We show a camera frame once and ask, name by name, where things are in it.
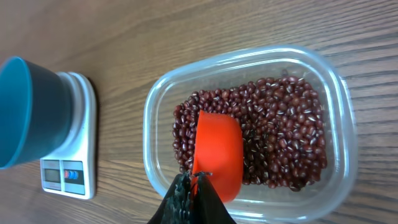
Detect white kitchen scale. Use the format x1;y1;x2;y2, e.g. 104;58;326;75
40;72;98;200

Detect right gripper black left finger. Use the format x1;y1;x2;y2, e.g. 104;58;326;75
148;172;192;224

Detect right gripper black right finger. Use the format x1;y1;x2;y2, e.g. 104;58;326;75
192;172;236;224

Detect blue bowl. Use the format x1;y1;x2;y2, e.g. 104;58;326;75
1;57;72;169

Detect red measuring scoop blue handle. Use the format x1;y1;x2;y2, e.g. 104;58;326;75
192;111;244;203

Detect clear plastic container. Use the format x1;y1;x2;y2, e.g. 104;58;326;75
143;45;358;223

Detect red beans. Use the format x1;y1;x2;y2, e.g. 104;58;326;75
172;76;328;192

